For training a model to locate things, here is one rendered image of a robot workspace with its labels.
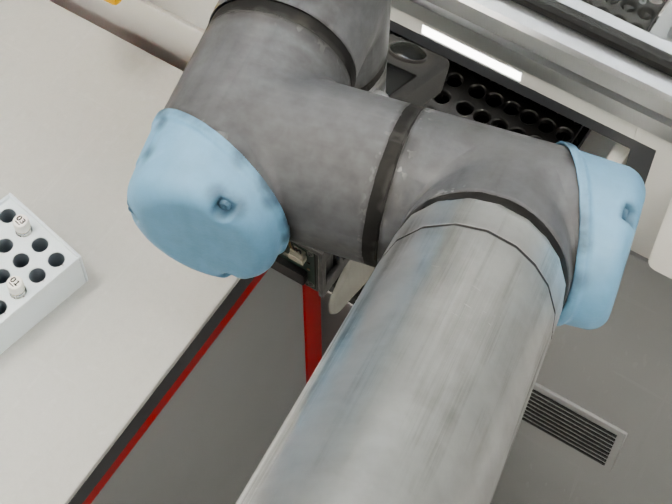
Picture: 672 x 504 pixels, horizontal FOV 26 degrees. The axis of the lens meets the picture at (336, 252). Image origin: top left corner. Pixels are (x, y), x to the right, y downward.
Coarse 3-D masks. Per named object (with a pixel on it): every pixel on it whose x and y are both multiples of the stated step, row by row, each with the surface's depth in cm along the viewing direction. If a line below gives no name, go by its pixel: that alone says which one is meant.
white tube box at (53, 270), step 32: (0, 224) 112; (32, 224) 112; (0, 256) 111; (32, 256) 111; (64, 256) 111; (0, 288) 109; (32, 288) 109; (64, 288) 112; (0, 320) 108; (32, 320) 111; (0, 352) 110
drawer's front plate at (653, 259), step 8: (664, 216) 102; (664, 224) 102; (664, 232) 103; (656, 240) 105; (664, 240) 104; (656, 248) 105; (664, 248) 105; (656, 256) 106; (664, 256) 105; (656, 264) 107; (664, 264) 106; (664, 272) 107
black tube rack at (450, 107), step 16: (448, 80) 110; (464, 80) 106; (480, 80) 106; (448, 96) 106; (464, 96) 105; (480, 96) 110; (496, 96) 106; (512, 96) 105; (448, 112) 105; (464, 112) 108; (480, 112) 105; (496, 112) 105; (512, 112) 109; (528, 112) 105; (544, 112) 105; (512, 128) 104; (528, 128) 104; (544, 128) 108; (560, 128) 104; (576, 128) 104; (576, 144) 107
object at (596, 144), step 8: (592, 136) 111; (600, 136) 111; (584, 144) 111; (592, 144) 111; (600, 144) 111; (608, 144) 111; (616, 144) 104; (592, 152) 111; (600, 152) 111; (608, 152) 111; (616, 152) 104; (624, 152) 104; (616, 160) 103; (624, 160) 104
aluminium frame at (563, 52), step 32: (416, 0) 102; (448, 0) 99; (480, 0) 98; (512, 0) 98; (448, 32) 102; (480, 32) 100; (512, 32) 98; (544, 32) 97; (576, 32) 97; (512, 64) 101; (544, 64) 99; (576, 64) 97; (608, 64) 96; (640, 64) 96; (576, 96) 100; (608, 96) 98; (640, 96) 96
